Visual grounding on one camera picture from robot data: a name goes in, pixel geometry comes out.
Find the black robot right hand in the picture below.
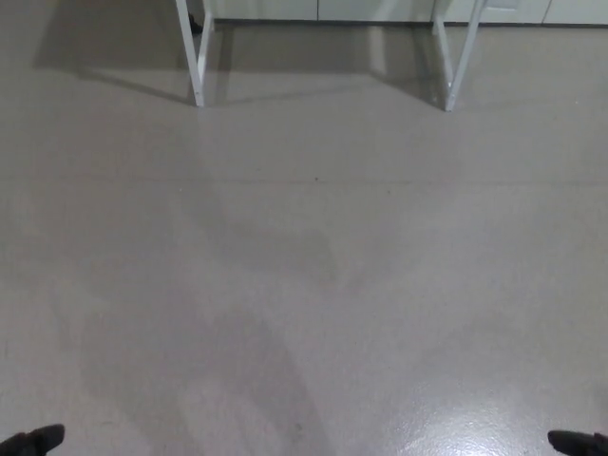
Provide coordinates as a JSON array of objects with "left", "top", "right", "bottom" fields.
[{"left": 547, "top": 429, "right": 608, "bottom": 456}]

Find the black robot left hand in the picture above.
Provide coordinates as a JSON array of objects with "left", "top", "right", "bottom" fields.
[{"left": 0, "top": 424, "right": 67, "bottom": 456}]

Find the white table with metal legs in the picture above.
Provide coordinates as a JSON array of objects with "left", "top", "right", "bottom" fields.
[{"left": 174, "top": 0, "right": 486, "bottom": 113}]

